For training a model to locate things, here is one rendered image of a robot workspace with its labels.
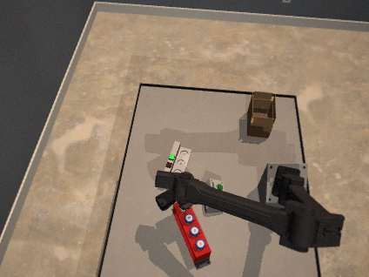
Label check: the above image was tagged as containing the grey key housing with blue and green keys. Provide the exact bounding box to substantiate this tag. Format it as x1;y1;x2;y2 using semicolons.
205;179;225;213

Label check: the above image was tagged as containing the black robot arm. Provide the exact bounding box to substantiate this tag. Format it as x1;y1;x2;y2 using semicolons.
155;166;345;253

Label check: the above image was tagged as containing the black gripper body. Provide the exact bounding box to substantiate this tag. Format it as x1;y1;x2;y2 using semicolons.
179;202;194;210

